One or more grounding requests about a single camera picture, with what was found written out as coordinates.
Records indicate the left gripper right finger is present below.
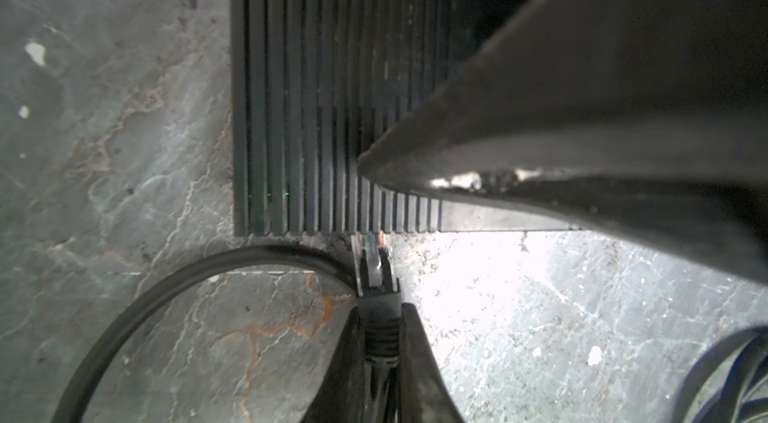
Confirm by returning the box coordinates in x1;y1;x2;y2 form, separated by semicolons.
398;303;464;422

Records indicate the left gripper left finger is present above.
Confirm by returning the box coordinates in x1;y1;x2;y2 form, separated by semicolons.
301;308;366;423

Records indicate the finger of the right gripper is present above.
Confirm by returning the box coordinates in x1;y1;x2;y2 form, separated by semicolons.
359;0;767;283

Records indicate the small black ethernet cable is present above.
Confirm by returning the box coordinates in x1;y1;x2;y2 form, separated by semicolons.
50;230;403;423

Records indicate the black ribbed network switch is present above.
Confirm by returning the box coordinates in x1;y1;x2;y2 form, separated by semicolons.
230;0;557;236

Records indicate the coiled thick black cable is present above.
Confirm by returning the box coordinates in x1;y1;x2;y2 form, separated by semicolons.
671;326;768;423

